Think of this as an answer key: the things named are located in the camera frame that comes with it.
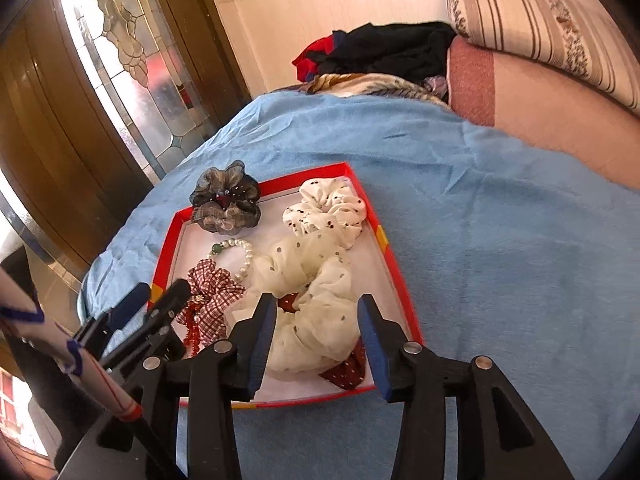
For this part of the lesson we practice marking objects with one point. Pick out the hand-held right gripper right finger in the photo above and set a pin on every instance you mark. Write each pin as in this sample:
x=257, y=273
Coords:
x=375, y=345

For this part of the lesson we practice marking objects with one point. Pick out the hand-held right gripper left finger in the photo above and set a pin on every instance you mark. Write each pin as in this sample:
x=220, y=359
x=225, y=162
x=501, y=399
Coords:
x=265, y=345

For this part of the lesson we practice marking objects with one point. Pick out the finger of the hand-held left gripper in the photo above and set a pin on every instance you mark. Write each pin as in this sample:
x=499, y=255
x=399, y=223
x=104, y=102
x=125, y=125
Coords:
x=172, y=297
x=130, y=302

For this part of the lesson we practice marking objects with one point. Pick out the red polka dot scrunchie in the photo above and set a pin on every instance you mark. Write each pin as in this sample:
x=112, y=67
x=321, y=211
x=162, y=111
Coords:
x=345, y=372

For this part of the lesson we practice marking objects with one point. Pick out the red checked scrunchie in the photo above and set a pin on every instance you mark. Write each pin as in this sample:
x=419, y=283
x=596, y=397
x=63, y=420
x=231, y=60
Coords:
x=215, y=300

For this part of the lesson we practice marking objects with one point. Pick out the large white dotted scrunchie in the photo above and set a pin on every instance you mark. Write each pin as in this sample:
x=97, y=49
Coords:
x=310, y=320

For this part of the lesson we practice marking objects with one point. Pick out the red cardboard box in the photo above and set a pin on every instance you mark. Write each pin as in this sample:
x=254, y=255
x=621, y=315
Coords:
x=210, y=245

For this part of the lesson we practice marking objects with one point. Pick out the grey sheer scrunchie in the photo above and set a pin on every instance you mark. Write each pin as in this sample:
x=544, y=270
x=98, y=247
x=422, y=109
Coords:
x=225, y=205

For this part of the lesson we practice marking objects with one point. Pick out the small white dotted scrunchie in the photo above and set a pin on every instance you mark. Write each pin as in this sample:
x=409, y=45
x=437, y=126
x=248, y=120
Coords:
x=325, y=215

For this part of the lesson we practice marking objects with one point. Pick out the light blue blanket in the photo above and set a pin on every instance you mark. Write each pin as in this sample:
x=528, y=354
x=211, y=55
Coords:
x=500, y=260

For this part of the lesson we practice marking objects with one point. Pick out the wooden door stained glass panel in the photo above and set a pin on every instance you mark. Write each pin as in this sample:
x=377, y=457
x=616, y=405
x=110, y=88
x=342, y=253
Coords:
x=30, y=110

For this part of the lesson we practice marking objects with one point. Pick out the cream patterned scarf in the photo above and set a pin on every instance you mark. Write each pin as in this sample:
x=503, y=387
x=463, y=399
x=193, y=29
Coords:
x=360, y=85

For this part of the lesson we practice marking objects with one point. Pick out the lilac patterned cloth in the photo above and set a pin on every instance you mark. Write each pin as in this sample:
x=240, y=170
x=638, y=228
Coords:
x=436, y=86

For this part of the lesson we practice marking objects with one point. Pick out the red cloth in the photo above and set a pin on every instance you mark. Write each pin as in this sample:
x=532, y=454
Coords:
x=305, y=62

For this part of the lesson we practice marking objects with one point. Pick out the pink pillow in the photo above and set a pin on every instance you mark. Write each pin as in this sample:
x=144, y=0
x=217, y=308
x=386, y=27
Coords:
x=550, y=110

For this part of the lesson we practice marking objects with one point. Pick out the black clothes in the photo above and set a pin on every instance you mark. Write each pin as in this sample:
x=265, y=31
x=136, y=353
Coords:
x=390, y=50

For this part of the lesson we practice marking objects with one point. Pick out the striped floral pillow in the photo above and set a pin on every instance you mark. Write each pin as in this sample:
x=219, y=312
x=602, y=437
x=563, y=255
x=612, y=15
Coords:
x=525, y=10

